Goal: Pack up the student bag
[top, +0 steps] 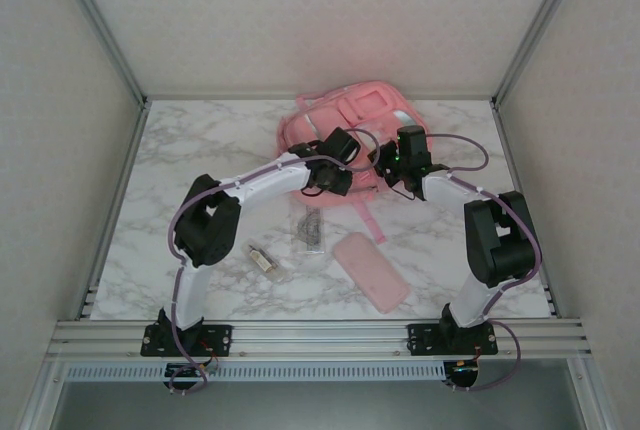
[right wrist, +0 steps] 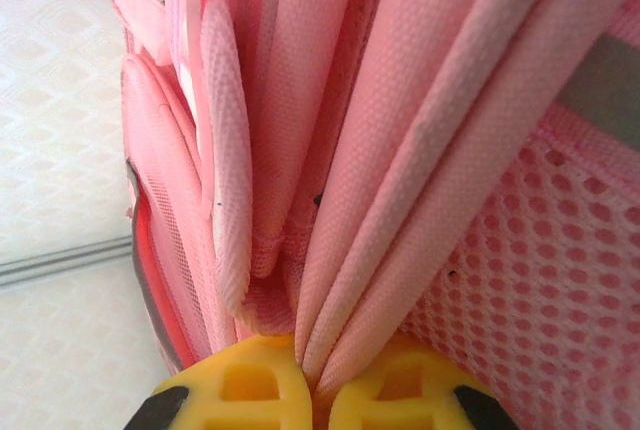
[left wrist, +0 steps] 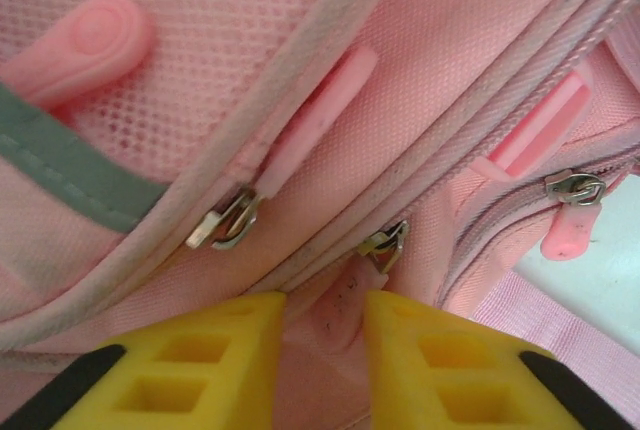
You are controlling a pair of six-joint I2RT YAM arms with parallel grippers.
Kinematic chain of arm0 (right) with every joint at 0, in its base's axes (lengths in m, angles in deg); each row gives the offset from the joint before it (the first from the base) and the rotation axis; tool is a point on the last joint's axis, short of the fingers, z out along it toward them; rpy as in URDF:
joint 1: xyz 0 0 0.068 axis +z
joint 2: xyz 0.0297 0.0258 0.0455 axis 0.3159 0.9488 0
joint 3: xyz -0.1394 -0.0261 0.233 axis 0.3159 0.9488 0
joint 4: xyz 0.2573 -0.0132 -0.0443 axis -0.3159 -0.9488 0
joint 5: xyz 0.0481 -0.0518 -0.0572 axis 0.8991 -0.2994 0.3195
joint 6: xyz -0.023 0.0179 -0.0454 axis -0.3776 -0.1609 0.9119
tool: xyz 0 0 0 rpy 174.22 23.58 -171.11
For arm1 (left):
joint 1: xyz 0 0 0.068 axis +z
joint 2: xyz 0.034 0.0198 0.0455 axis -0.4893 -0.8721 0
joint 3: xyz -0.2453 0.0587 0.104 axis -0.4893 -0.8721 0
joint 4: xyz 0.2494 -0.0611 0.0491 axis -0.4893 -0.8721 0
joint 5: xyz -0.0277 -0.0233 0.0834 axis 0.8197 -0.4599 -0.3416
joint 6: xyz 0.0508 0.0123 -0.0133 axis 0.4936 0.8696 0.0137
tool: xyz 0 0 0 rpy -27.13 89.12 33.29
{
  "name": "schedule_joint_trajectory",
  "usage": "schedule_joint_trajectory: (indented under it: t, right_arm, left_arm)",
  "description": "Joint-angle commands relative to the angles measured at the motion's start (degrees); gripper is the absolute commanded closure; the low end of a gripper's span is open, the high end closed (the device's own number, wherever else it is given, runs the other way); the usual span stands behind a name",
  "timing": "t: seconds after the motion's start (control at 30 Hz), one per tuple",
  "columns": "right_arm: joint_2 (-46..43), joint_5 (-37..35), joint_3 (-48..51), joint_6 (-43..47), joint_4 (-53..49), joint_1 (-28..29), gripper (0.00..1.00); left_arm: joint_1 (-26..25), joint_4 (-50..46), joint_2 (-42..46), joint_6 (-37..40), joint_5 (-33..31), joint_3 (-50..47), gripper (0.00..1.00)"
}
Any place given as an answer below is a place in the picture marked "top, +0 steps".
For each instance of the pink student backpack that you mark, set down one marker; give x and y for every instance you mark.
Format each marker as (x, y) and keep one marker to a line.
(325, 120)

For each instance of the clear ruler set pouch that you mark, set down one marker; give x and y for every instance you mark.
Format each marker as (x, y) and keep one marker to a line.
(309, 237)

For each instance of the pink pencil case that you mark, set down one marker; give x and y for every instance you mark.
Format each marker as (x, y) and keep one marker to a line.
(370, 275)

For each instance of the small clear bottle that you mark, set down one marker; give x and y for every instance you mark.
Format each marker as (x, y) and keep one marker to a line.
(262, 262)

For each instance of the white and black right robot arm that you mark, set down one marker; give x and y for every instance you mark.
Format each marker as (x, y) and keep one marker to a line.
(450, 190)

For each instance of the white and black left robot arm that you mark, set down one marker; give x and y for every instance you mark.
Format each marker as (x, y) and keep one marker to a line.
(270, 180)

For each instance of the aluminium table side rail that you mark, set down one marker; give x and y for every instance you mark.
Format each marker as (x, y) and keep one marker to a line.
(114, 210)
(511, 150)

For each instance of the aluminium mounting rail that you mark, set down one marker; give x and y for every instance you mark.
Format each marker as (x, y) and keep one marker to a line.
(320, 340)

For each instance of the aluminium frame post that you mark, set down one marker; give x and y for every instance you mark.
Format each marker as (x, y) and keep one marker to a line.
(101, 25)
(537, 25)

